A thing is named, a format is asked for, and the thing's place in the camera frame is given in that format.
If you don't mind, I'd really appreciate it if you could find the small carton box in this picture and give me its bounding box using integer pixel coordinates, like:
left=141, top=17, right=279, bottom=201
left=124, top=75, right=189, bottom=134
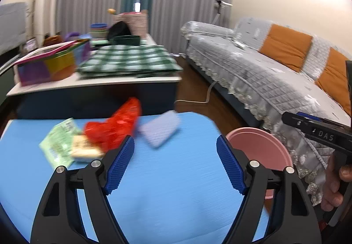
left=70, top=135, right=105, bottom=162

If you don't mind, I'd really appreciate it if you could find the green tissue packet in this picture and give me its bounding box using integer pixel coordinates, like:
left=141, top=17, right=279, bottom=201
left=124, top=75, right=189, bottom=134
left=39, top=118, right=82, bottom=169

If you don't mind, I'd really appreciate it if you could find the red plastic bag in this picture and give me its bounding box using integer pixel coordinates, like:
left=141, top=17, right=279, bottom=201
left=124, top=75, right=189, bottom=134
left=84, top=97, right=141, bottom=152

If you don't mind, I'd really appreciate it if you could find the white foam net sleeve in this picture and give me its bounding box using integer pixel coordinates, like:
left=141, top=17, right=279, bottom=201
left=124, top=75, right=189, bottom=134
left=138, top=110, right=181, bottom=149

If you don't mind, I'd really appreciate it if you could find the right hand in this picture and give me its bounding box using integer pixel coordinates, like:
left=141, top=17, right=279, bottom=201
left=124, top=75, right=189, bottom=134
left=320, top=150, right=352, bottom=212

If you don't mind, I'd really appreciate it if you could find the orange cushion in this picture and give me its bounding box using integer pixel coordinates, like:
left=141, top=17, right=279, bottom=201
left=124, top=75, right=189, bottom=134
left=258, top=24, right=313, bottom=72
left=315, top=47, right=351, bottom=116

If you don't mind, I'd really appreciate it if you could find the grey quilted sofa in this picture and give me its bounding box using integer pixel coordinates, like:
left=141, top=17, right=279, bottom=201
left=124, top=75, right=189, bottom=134
left=181, top=17, right=351, bottom=205

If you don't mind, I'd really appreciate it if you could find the pink plastic basin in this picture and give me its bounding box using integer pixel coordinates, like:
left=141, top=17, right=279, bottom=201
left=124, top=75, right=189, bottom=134
left=216, top=127, right=297, bottom=195

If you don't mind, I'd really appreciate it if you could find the blue tablecloth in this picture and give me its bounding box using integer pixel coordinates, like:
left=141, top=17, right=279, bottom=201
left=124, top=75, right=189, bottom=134
left=1, top=112, right=242, bottom=243

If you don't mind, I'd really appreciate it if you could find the dark coffee table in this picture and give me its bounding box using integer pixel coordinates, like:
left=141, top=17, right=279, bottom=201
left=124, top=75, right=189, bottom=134
left=6, top=73, right=182, bottom=119

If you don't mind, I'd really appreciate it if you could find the colourful storage box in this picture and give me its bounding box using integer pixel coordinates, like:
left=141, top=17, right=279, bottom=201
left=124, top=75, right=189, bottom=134
left=14, top=39, right=91, bottom=86

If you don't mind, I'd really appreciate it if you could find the green checkered cloth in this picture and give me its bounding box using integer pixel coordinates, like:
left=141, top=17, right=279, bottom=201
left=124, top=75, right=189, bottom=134
left=77, top=45, right=183, bottom=78

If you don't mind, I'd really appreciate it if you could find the brown figurine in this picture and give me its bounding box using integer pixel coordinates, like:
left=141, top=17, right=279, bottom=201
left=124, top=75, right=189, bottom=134
left=42, top=35, right=63, bottom=47

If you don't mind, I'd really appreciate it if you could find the stack of coloured bowls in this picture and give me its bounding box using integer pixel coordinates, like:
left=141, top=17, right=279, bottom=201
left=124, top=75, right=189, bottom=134
left=90, top=23, right=108, bottom=39

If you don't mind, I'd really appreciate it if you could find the black green handbag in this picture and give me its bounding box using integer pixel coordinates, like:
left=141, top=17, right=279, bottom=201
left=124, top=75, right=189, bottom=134
left=107, top=21, right=141, bottom=46

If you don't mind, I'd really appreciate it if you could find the pink lace basket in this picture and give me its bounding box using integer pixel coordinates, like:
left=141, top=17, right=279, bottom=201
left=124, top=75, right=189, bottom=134
left=112, top=10, right=149, bottom=39

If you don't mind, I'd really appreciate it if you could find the covered television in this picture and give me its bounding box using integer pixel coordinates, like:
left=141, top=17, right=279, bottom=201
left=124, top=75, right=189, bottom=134
left=0, top=2, right=26, bottom=54

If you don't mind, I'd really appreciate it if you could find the white power cable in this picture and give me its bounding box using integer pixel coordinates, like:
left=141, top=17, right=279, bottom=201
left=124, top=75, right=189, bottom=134
left=174, top=40, right=245, bottom=105

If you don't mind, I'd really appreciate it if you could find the picture frame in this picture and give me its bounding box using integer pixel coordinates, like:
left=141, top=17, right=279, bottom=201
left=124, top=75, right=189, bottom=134
left=24, top=38, right=38, bottom=53

